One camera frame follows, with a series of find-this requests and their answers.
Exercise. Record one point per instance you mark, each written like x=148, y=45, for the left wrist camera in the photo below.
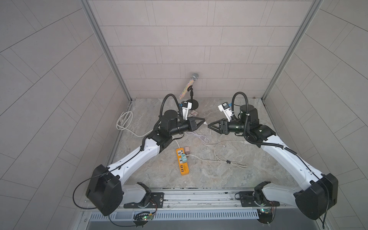
x=186, y=107

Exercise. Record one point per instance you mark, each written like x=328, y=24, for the white vented cable duct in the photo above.
x=182, y=215

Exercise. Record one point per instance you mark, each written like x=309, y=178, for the aluminium mounting rail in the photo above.
x=201, y=198

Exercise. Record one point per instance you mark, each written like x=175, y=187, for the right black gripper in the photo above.
x=225, y=126

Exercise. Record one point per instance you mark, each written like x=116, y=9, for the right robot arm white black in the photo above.
x=315, y=193

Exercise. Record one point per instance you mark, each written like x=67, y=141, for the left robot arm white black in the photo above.
x=107, y=190

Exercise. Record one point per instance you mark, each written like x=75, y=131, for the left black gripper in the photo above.
x=190, y=127

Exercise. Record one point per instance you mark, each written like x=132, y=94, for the black microphone stand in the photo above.
x=194, y=103

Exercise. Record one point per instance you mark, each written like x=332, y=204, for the small pink patterned box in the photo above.
x=194, y=113

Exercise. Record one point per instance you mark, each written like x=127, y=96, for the orange power strip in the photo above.
x=183, y=167

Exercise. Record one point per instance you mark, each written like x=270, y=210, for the teal charger adapter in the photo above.
x=183, y=158

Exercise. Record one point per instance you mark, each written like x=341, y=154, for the glitter microphone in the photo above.
x=193, y=78

